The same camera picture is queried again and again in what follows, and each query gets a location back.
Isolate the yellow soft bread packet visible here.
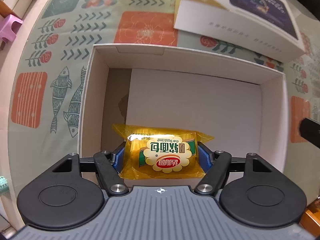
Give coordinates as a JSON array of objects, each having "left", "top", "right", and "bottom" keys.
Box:
[{"left": 112, "top": 124, "right": 214, "bottom": 180}]

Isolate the open white cardboard box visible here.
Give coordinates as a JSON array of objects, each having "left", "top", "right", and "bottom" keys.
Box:
[{"left": 78, "top": 44, "right": 289, "bottom": 171}]

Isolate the white tablet box lid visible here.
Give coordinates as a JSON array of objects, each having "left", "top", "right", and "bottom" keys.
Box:
[{"left": 174, "top": 0, "right": 305, "bottom": 63}]

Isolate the patterned green tablecloth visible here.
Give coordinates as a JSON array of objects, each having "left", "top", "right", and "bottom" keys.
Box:
[{"left": 4, "top": 0, "right": 319, "bottom": 200}]

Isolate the purple plastic stool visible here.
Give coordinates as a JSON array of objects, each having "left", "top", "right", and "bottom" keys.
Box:
[{"left": 1, "top": 15, "right": 23, "bottom": 43}]

